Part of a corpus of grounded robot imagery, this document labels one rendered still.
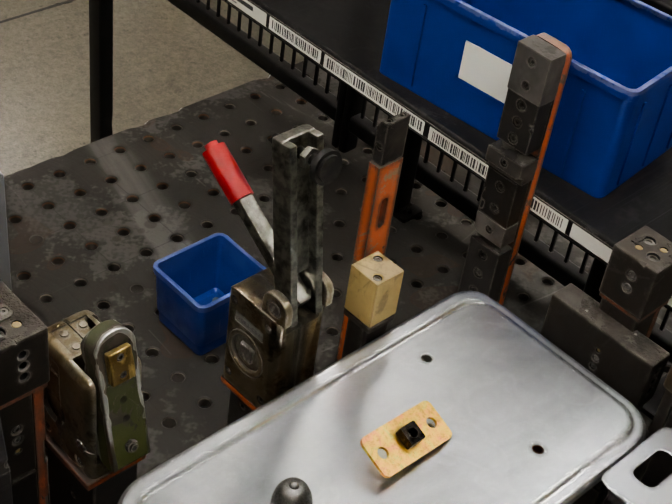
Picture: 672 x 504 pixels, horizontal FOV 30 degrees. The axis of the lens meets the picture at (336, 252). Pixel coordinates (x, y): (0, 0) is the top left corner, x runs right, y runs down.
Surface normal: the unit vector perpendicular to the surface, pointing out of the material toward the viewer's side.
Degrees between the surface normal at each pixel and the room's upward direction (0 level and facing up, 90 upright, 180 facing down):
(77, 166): 0
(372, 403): 0
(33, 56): 0
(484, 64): 90
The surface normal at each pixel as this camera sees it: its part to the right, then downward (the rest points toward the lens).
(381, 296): 0.68, 0.54
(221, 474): 0.11, -0.76
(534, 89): -0.73, 0.38
